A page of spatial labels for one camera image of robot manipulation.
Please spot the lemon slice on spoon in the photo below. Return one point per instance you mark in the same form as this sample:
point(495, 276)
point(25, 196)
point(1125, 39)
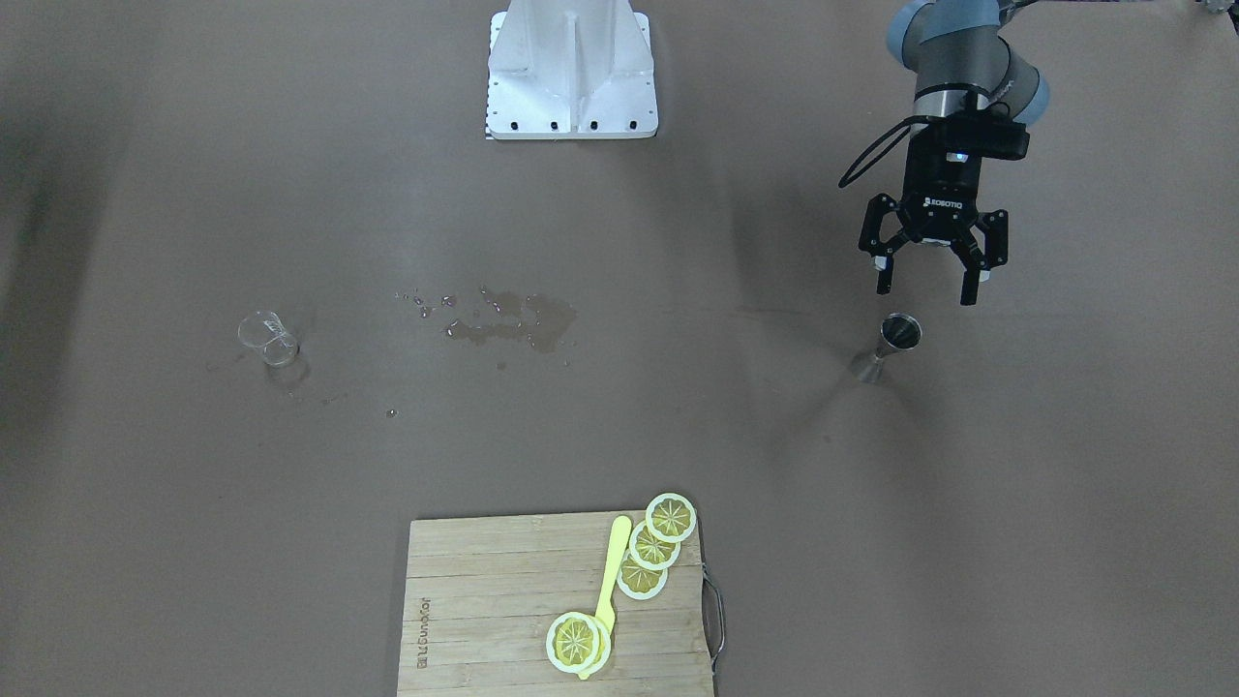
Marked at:
point(578, 644)

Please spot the bamboo cutting board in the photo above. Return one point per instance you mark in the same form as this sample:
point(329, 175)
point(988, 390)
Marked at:
point(481, 594)

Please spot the steel measuring jigger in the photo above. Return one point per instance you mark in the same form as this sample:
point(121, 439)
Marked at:
point(898, 333)

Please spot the lemon slice front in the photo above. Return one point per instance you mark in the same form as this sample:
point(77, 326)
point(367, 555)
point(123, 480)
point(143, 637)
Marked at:
point(671, 517)

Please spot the yellow plastic spoon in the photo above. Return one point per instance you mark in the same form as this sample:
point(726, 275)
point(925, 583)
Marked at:
point(604, 615)

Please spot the lemon slice back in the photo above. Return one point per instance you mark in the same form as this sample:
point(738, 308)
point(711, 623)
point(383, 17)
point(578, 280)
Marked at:
point(638, 582)

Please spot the spilled liquid puddle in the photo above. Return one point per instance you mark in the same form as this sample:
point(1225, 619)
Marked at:
point(495, 329)

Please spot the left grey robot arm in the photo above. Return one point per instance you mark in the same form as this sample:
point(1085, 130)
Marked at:
point(975, 99)

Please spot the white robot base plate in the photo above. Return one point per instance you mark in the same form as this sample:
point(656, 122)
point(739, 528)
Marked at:
point(579, 70)

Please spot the lemon slice middle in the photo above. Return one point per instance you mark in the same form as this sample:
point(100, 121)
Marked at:
point(650, 551)

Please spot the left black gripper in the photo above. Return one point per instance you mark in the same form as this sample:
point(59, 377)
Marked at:
point(940, 186)

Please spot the small clear glass beaker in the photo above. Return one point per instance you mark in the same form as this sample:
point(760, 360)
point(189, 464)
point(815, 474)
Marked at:
point(265, 334)

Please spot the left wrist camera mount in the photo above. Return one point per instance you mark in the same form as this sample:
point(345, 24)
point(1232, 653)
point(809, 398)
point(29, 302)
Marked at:
point(986, 133)

